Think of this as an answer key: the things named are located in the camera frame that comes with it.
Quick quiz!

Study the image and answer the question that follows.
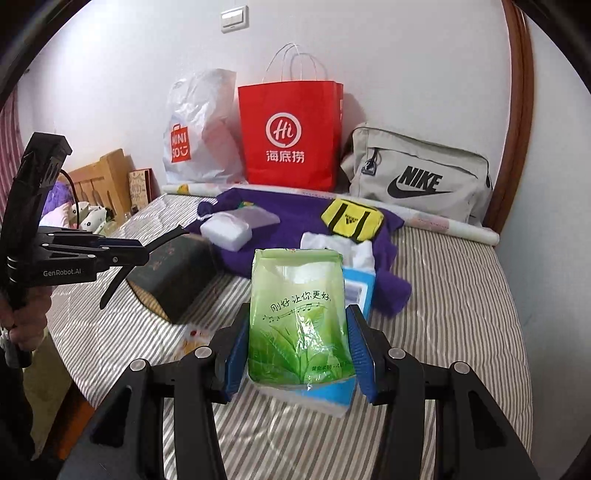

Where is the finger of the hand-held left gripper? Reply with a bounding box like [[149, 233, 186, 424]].
[[95, 253, 151, 271], [95, 236, 151, 254]]

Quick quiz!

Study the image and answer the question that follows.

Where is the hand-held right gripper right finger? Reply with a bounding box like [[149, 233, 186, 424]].
[[345, 304, 541, 480]]

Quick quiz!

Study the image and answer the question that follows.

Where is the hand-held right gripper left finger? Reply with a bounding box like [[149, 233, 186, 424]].
[[69, 302, 252, 480]]

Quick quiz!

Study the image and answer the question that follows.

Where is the green tissue pack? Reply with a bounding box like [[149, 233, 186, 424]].
[[247, 247, 356, 386]]

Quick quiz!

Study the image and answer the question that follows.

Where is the white foam block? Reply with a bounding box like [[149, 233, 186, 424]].
[[200, 212, 253, 253]]

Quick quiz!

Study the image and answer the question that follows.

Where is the person's left hand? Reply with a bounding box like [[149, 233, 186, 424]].
[[0, 286, 52, 354]]

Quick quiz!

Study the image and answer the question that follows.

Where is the white plush toy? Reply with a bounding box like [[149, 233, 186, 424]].
[[69, 200, 115, 232]]

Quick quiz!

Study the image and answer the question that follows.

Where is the tomato print sauce packet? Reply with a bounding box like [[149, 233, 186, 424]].
[[179, 324, 212, 361]]

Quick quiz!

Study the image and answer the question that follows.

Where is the dark tin box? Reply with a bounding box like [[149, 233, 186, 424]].
[[126, 235, 218, 324]]

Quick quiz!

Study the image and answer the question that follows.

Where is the brown cardboard box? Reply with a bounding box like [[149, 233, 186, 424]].
[[128, 168, 153, 207]]

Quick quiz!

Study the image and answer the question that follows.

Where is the wooden headboard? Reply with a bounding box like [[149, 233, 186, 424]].
[[65, 148, 134, 220]]

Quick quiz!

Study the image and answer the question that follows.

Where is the blue tissue box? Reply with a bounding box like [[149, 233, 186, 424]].
[[256, 233, 378, 418]]

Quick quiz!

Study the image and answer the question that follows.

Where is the purple plush toy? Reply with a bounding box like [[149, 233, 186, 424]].
[[47, 181, 75, 217]]

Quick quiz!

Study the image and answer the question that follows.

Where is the striped bedsheet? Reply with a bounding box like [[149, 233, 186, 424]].
[[46, 191, 529, 480]]

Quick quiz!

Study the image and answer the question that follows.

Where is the white plastic shopping bag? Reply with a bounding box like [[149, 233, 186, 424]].
[[161, 68, 245, 185]]

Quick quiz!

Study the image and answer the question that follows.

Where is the yellow pouch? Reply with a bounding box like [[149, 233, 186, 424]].
[[321, 198, 386, 243]]

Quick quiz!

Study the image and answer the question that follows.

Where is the purple towel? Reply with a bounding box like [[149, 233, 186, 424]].
[[185, 187, 413, 318]]

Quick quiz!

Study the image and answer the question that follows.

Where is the pink striped curtain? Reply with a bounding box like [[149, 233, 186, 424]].
[[0, 88, 26, 195]]

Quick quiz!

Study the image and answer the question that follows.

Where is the printed paper roll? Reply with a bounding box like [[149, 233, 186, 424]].
[[161, 184, 501, 246]]

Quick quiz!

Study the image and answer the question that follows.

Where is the grey sling bag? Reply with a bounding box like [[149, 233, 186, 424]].
[[341, 122, 494, 227]]

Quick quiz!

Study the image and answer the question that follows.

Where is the red paper bag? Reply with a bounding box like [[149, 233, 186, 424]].
[[238, 42, 345, 192]]

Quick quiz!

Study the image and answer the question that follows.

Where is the black cable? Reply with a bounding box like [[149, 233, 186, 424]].
[[59, 170, 83, 227]]

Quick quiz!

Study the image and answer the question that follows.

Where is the white light switch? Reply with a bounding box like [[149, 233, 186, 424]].
[[220, 6, 250, 34]]

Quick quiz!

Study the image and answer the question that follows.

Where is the wooden frame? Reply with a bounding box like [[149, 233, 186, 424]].
[[482, 0, 536, 234]]

